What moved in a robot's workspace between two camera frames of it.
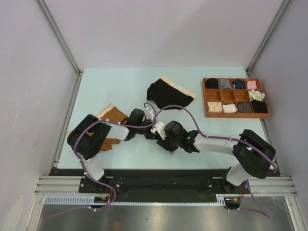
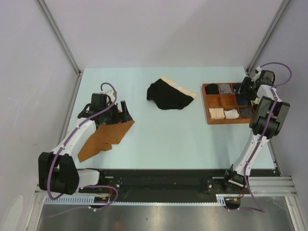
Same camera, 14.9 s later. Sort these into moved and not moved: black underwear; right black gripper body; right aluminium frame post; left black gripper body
Moved: right black gripper body; left black gripper body
Not moved: right aluminium frame post; black underwear
